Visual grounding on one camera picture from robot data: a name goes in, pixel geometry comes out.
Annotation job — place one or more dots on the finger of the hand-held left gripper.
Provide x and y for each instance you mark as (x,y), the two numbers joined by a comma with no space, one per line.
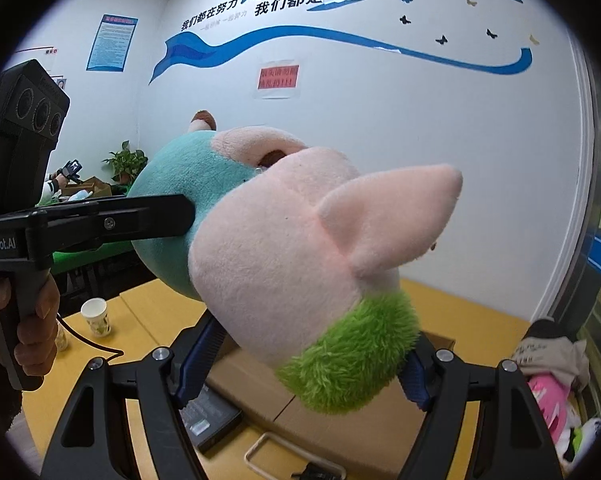
(130,222)

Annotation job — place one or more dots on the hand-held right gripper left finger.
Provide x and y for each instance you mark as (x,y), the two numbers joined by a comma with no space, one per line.
(200,360)

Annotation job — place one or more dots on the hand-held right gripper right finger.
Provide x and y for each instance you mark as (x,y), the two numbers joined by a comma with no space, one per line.
(416,385)

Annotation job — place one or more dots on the black box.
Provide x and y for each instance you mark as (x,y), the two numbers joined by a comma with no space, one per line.
(210,420)

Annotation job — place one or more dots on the cardboard box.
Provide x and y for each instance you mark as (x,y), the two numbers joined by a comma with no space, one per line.
(260,390)

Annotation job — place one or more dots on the white phone case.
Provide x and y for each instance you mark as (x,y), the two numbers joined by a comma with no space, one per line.
(255,444)

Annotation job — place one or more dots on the teal pink green plush toy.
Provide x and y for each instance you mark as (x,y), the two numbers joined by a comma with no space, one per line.
(260,260)

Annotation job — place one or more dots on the person's left hand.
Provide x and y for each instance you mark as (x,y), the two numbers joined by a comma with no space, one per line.
(35,330)

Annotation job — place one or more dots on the potted green plant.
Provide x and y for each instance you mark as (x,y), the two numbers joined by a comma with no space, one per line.
(126,162)

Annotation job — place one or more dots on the wooden desk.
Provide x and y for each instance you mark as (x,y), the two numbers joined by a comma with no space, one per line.
(145,305)

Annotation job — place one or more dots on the grey cloth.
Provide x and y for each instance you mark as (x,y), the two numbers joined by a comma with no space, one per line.
(550,357)

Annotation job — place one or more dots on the white plush toy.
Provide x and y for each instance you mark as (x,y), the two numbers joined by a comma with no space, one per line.
(588,437)

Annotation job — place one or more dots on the red paper notice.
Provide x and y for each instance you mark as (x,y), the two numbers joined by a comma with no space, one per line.
(278,80)

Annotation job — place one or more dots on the blue wall poster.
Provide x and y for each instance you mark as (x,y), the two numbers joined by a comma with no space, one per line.
(114,42)

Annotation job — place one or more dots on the blue wall decal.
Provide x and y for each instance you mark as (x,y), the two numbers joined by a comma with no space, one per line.
(290,35)

